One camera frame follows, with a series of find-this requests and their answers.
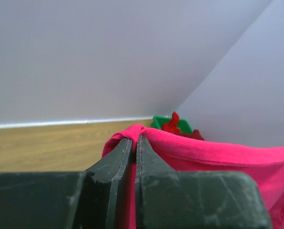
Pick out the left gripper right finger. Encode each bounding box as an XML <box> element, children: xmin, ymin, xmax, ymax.
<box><xmin>135</xmin><ymin>135</ymin><xmax>273</xmax><ymax>229</ymax></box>

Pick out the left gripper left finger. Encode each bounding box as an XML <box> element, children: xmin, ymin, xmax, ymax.
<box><xmin>0</xmin><ymin>138</ymin><xmax>132</xmax><ymax>229</ymax></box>

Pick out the pink t shirt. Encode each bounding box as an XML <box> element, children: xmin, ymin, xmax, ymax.
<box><xmin>102</xmin><ymin>124</ymin><xmax>284</xmax><ymax>229</ymax></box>

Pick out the dark red t shirt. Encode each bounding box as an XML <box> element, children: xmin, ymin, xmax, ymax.
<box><xmin>161</xmin><ymin>111</ymin><xmax>204</xmax><ymax>141</ymax></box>

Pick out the green plastic bin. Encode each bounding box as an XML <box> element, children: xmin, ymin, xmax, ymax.
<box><xmin>151</xmin><ymin>116</ymin><xmax>193</xmax><ymax>134</ymax></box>

